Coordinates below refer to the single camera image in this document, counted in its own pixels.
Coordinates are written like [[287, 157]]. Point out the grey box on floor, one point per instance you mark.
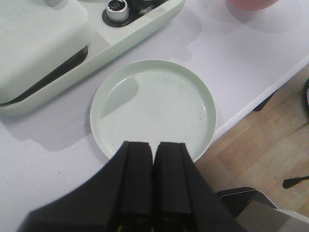
[[255, 212]]

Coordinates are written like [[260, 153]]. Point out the mint green plate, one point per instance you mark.
[[153, 101]]

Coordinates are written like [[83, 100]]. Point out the mint green breakfast maker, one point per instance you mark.
[[111, 40]]

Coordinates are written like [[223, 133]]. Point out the silver right control knob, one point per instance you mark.
[[117, 10]]

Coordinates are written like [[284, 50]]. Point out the breakfast maker lid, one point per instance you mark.
[[36, 37]]

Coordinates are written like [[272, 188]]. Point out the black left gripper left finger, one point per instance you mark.
[[118, 198]]

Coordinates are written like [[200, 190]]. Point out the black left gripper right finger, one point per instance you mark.
[[183, 201]]

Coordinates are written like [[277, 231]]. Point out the pink bowl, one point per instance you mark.
[[252, 5]]

